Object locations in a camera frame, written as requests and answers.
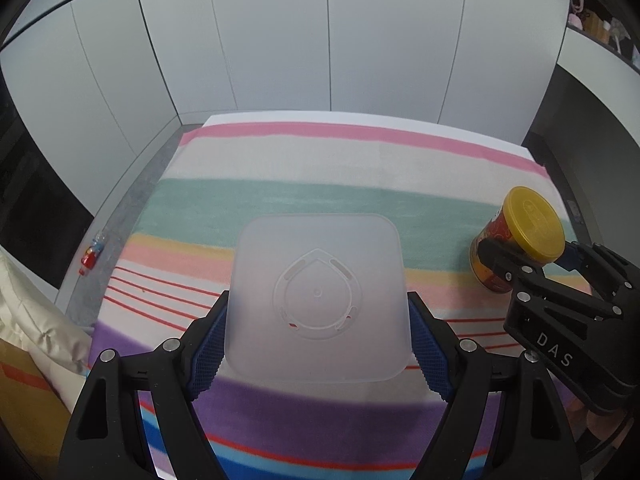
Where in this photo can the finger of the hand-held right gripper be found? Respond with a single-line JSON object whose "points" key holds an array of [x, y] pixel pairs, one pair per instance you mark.
{"points": [[510, 272], [600, 267]]}

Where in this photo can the yellow box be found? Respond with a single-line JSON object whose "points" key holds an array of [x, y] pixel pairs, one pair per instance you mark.
{"points": [[595, 24]]}

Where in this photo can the small red toy figure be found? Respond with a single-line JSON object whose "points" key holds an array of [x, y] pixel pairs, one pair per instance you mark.
{"points": [[91, 257]]}

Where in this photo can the brown cardboard box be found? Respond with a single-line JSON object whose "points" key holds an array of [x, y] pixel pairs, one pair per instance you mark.
{"points": [[25, 395]]}

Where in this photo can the translucent square plastic container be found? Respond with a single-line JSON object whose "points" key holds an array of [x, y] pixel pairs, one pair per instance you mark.
{"points": [[315, 290]]}

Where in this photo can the person's right hand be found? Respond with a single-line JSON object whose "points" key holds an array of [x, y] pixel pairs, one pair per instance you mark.
{"points": [[602, 425]]}

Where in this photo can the pink plush toy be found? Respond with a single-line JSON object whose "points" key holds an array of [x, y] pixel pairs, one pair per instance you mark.
{"points": [[575, 21]]}

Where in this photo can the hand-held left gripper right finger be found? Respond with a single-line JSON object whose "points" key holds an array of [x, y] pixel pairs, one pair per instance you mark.
{"points": [[430, 355]]}

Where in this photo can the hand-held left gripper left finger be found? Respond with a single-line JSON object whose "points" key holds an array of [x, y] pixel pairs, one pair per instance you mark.
{"points": [[207, 355]]}

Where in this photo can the jar with yellow lid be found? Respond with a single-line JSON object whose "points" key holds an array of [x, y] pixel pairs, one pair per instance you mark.
{"points": [[532, 225]]}

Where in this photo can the striped multicolour cloth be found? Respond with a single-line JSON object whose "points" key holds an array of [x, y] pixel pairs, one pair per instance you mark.
{"points": [[325, 185]]}

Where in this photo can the white wall shelf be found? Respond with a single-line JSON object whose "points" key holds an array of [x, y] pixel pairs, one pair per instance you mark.
{"points": [[600, 75]]}

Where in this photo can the black glass wall panel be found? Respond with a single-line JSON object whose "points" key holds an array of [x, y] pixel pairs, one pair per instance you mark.
{"points": [[30, 185]]}

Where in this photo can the cream padded chair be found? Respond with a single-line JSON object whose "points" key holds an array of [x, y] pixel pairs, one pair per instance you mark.
{"points": [[35, 320]]}

